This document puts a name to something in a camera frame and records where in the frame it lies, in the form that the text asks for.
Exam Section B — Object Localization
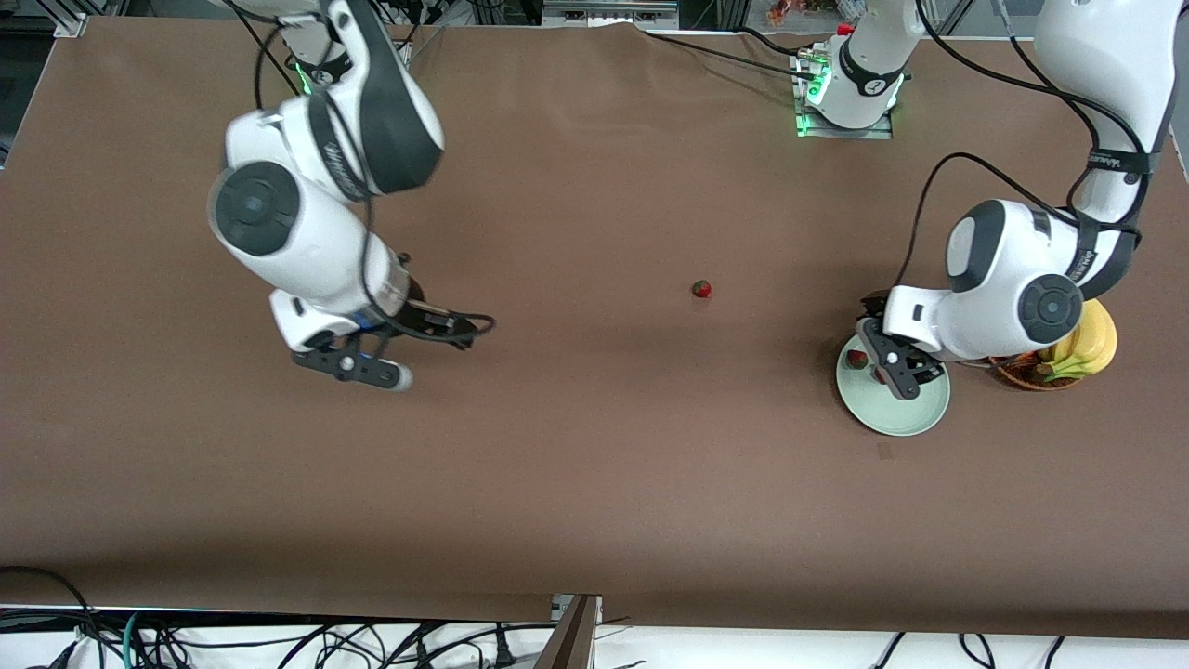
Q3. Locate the pale green round plate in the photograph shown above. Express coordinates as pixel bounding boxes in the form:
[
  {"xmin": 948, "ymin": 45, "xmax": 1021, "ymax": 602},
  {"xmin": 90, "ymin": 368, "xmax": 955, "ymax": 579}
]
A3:
[{"xmin": 835, "ymin": 333, "xmax": 952, "ymax": 439}]

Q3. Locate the brown wicker basket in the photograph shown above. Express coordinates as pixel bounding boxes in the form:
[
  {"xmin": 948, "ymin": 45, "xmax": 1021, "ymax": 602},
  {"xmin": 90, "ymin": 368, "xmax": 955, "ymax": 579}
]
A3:
[{"xmin": 986, "ymin": 353, "xmax": 1083, "ymax": 392}]

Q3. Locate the large yellow banana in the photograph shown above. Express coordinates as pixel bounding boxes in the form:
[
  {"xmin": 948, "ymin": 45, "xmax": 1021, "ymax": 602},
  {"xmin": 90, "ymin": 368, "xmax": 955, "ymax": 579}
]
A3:
[{"xmin": 1040, "ymin": 297, "xmax": 1119, "ymax": 382}]

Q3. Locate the brown table cover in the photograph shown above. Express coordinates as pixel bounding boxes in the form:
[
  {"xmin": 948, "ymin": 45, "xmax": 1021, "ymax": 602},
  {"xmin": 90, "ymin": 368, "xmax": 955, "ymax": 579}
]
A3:
[{"xmin": 0, "ymin": 17, "xmax": 1189, "ymax": 640}]

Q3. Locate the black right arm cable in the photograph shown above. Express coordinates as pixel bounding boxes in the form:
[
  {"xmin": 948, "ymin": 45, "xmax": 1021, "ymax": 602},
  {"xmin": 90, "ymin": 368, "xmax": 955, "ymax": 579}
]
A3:
[{"xmin": 218, "ymin": 0, "xmax": 497, "ymax": 343}]

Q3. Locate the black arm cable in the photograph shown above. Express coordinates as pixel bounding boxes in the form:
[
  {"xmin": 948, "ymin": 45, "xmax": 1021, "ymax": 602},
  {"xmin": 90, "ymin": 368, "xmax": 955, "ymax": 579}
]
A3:
[
  {"xmin": 218, "ymin": 0, "xmax": 497, "ymax": 343},
  {"xmin": 892, "ymin": 0, "xmax": 1153, "ymax": 298}
]

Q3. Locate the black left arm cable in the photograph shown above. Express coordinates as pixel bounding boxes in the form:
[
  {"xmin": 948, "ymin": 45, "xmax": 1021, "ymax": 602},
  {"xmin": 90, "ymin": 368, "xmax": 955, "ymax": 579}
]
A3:
[{"xmin": 892, "ymin": 0, "xmax": 1153, "ymax": 298}]

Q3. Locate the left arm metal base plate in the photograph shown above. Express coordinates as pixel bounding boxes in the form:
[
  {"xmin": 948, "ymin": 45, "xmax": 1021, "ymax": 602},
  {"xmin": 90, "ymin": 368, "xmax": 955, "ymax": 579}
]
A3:
[{"xmin": 791, "ymin": 51, "xmax": 895, "ymax": 140}]

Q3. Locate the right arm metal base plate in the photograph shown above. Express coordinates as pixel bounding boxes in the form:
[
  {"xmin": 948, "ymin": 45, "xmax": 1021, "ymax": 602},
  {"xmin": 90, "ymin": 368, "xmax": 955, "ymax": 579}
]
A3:
[{"xmin": 295, "ymin": 37, "xmax": 414, "ymax": 98}]

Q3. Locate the aluminium frame profile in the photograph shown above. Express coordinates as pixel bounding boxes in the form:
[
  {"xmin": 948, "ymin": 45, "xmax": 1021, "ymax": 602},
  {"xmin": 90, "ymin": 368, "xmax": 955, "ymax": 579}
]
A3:
[{"xmin": 551, "ymin": 593, "xmax": 604, "ymax": 669}]

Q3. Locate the aluminium rail with slots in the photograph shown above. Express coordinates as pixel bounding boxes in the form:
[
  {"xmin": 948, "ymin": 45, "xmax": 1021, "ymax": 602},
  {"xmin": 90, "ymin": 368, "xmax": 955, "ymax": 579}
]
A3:
[{"xmin": 542, "ymin": 0, "xmax": 681, "ymax": 31}]

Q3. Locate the short black table cable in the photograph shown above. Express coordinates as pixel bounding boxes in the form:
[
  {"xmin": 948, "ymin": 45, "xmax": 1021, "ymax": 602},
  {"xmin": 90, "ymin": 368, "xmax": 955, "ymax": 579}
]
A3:
[{"xmin": 738, "ymin": 26, "xmax": 809, "ymax": 55}]

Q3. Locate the long black table cable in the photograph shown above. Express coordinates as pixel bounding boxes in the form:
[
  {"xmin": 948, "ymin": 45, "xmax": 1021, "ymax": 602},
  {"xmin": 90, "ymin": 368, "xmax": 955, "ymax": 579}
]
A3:
[{"xmin": 641, "ymin": 31, "xmax": 818, "ymax": 80}]

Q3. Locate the thick black floor cable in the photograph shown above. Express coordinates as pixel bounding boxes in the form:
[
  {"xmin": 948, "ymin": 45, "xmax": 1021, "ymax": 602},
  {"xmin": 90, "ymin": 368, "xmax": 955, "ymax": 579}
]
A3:
[{"xmin": 0, "ymin": 565, "xmax": 105, "ymax": 669}]

